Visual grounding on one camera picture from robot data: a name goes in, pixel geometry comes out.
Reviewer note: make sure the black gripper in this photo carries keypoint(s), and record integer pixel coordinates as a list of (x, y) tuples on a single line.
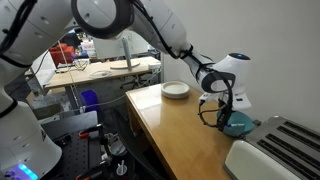
[(224, 116)]

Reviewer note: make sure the blue bowl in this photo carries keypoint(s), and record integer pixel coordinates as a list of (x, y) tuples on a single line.
[(245, 121)]

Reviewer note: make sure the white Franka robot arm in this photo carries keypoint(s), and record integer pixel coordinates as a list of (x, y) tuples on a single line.
[(40, 20)]

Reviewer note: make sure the blue and white marker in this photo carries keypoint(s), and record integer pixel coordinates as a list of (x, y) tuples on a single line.
[(237, 125)]

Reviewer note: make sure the stack of white plates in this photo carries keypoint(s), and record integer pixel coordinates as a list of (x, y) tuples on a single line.
[(175, 88)]

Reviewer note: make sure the silver four-slot toaster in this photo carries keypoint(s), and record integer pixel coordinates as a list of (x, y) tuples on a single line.
[(276, 150)]

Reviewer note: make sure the white power strip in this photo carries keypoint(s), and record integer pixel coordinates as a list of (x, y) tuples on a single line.
[(154, 66)]

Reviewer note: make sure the white computer monitor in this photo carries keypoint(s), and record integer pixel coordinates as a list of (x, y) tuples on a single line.
[(128, 53)]

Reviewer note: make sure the small white cup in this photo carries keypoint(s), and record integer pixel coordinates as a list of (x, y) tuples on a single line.
[(121, 170)]

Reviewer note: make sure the wooden office desk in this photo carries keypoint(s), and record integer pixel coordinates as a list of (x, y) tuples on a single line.
[(100, 75)]

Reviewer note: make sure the blue waste bin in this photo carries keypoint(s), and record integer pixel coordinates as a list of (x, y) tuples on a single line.
[(89, 98)]

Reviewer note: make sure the black perforated robot table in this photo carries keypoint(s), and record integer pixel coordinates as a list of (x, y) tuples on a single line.
[(76, 140)]

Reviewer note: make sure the person in dark clothes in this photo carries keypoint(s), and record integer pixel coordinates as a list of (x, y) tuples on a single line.
[(70, 39)]

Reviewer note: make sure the red chair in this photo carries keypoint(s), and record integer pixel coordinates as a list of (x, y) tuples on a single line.
[(61, 53)]

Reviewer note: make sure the white board panel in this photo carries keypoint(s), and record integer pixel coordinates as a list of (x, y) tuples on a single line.
[(46, 71)]

